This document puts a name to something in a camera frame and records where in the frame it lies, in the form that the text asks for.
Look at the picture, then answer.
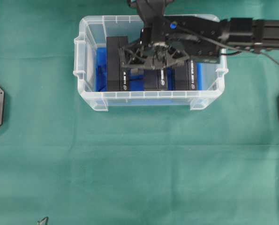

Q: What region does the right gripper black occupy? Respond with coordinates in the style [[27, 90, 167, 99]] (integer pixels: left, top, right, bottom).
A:
[[117, 15, 226, 70]]

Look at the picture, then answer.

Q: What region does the black realsense box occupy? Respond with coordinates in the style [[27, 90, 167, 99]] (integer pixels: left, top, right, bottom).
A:
[[143, 69, 168, 91], [106, 36, 129, 92], [174, 60, 198, 90]]

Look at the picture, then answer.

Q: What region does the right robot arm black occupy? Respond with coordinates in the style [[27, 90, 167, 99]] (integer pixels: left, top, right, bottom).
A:
[[118, 15, 279, 70]]

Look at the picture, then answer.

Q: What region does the blue liner in case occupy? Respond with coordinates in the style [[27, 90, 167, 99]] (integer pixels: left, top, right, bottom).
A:
[[94, 47, 207, 105]]

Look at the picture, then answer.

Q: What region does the clear plastic storage case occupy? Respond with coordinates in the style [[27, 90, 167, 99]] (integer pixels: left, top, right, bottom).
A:
[[73, 15, 229, 111]]

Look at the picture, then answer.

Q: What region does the green table cloth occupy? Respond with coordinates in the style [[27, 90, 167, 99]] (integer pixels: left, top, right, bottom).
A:
[[0, 0, 279, 225]]

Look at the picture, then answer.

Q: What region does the small metal clip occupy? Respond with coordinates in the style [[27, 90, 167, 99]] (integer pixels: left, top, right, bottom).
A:
[[37, 217, 49, 225]]

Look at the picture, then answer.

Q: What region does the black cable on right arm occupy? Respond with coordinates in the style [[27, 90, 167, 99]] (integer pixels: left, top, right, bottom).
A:
[[172, 22, 279, 68]]

